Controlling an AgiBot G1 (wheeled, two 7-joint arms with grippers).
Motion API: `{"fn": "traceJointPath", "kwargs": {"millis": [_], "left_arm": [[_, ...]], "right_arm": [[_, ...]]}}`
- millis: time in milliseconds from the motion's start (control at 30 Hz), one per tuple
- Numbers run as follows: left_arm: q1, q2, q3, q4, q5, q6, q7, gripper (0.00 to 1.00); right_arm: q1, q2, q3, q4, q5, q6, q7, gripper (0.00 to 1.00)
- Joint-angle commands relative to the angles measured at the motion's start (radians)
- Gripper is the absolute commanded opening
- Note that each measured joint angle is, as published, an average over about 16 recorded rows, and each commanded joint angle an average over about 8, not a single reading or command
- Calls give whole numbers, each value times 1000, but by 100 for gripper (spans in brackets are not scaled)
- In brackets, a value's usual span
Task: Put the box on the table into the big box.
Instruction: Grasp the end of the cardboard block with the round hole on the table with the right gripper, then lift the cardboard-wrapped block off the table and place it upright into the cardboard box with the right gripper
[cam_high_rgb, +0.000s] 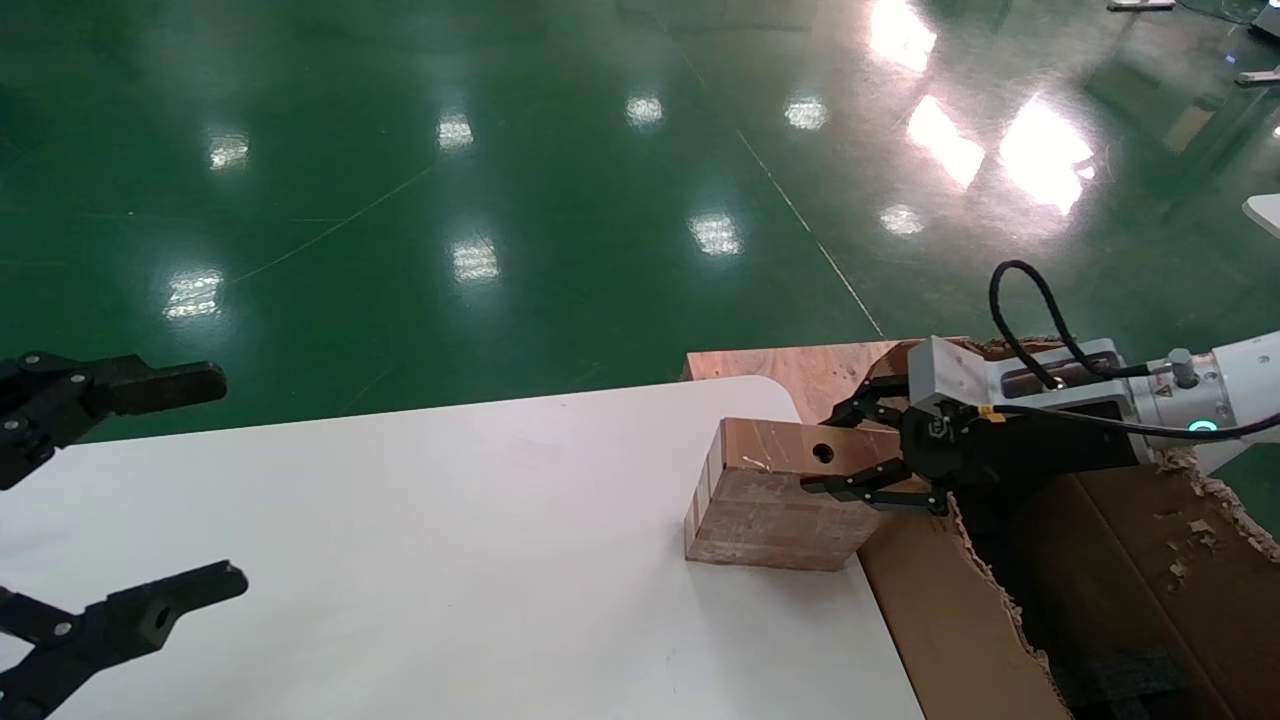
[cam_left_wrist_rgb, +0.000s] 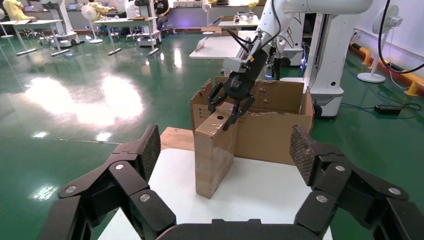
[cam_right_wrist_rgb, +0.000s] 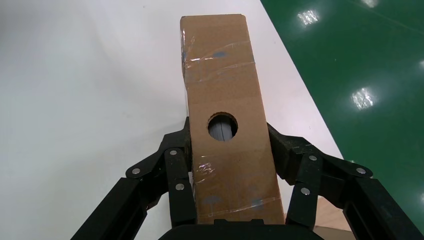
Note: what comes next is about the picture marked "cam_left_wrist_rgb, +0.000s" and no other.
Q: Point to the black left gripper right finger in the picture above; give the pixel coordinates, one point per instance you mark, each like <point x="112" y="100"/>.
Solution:
<point x="334" y="172"/>

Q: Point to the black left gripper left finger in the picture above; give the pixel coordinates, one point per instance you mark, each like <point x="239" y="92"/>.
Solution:
<point x="129" y="172"/>

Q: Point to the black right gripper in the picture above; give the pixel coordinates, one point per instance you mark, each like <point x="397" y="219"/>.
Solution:
<point x="240" y="84"/>

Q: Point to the small taped cardboard box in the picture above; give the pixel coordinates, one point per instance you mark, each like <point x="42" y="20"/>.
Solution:
<point x="212" y="159"/>

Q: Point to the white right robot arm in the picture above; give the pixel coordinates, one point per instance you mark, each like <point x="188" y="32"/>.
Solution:
<point x="298" y="5"/>

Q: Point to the big torn cardboard box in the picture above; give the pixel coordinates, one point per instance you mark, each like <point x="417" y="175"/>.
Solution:
<point x="271" y="139"/>

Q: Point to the flat brown cardboard box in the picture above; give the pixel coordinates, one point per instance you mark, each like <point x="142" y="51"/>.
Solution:
<point x="212" y="30"/>

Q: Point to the brown wooden board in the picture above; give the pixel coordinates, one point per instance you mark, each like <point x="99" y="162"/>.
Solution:
<point x="177" y="139"/>

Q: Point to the white work table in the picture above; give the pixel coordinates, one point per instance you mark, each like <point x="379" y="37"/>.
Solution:
<point x="126" y="21"/>
<point x="218" y="48"/>
<point x="33" y="22"/>
<point x="238" y="23"/>

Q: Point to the black power adapter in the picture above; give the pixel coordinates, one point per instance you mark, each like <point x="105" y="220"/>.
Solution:
<point x="387" y="110"/>

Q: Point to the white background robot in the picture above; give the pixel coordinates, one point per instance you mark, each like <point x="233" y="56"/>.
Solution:
<point x="64" y="23"/>
<point x="149" y="38"/>

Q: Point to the white standing fan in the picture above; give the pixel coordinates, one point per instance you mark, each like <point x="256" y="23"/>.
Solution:
<point x="88" y="12"/>
<point x="206" y="5"/>
<point x="391" y="20"/>

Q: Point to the white robot torso column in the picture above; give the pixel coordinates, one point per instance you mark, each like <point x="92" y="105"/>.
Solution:
<point x="328" y="66"/>

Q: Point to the person in black shirt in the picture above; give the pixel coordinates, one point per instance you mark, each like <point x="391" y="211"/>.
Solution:
<point x="161" y="6"/>

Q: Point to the yellow black floor barrier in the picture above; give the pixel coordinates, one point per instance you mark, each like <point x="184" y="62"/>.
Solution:
<point x="414" y="79"/>

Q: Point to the person in white shirt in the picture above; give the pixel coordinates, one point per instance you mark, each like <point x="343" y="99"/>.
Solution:
<point x="132" y="10"/>

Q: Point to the person in yellow clothes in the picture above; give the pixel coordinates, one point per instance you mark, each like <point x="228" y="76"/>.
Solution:
<point x="97" y="7"/>
<point x="15" y="10"/>

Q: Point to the gray wrist camera box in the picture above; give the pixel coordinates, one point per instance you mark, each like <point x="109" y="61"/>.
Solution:
<point x="236" y="64"/>

